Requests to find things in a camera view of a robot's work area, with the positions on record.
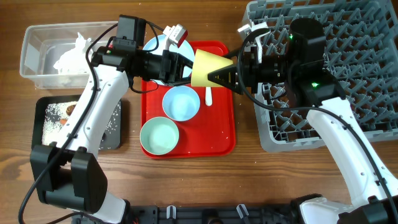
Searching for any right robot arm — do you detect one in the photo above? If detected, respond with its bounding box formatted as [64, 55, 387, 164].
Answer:
[205, 18, 397, 223]

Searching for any light blue bowl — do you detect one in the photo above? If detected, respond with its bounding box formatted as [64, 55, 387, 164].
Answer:
[162, 86, 200, 121]

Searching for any white plastic spoon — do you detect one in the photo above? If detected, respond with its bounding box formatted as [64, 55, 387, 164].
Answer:
[205, 87, 213, 106]

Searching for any grey dishwasher rack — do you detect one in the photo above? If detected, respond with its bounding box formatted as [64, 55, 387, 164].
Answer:
[243, 1, 397, 152]

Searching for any white napkin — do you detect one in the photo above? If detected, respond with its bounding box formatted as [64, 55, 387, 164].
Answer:
[53, 32, 91, 75]

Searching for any brown food scrap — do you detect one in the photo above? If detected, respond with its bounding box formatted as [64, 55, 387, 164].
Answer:
[66, 105, 76, 116]

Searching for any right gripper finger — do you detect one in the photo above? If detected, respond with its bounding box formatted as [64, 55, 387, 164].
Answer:
[208, 65, 243, 95]
[223, 49, 241, 59]

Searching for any black plastic tray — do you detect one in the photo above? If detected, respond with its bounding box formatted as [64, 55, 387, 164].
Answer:
[31, 95, 123, 152]

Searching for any light blue plate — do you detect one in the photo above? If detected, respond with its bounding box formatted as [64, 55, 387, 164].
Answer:
[144, 34, 195, 85]

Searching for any yellow cup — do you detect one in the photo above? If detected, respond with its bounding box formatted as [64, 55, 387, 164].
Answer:
[191, 49, 233, 87]

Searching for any white rice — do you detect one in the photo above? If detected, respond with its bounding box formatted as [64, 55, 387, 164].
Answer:
[40, 101, 122, 150]

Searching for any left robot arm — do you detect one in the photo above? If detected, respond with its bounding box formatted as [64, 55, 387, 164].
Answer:
[29, 15, 193, 223]

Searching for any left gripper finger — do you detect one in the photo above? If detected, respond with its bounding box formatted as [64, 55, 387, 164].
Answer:
[177, 54, 193, 68]
[166, 77, 191, 86]

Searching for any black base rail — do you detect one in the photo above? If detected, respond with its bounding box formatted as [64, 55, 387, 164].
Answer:
[123, 204, 304, 224]

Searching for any green bowl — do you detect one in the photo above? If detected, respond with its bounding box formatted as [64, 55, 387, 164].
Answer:
[140, 116, 180, 156]

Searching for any clear plastic bin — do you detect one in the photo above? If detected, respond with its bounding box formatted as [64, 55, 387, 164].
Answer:
[19, 21, 116, 89]

